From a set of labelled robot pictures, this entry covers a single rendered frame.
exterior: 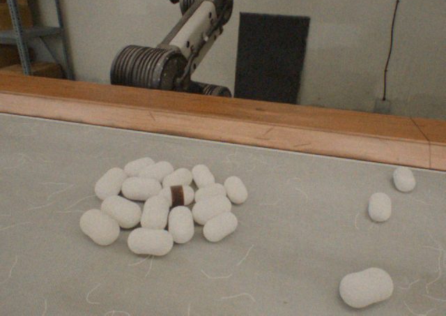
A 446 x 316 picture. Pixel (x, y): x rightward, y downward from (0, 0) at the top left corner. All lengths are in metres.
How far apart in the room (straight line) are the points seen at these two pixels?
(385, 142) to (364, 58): 1.90
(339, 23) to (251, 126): 1.89
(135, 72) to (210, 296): 0.53
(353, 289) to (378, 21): 2.13
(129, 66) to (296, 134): 0.40
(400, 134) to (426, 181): 0.07
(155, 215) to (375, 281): 0.16
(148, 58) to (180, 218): 0.48
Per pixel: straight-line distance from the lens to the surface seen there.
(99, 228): 0.27
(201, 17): 0.82
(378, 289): 0.25
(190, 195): 0.30
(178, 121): 0.45
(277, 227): 0.30
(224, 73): 2.43
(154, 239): 0.26
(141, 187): 0.31
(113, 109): 0.49
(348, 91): 2.37
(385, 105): 2.37
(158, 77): 0.67
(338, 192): 0.36
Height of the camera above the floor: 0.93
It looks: 27 degrees down
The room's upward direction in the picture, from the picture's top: 3 degrees clockwise
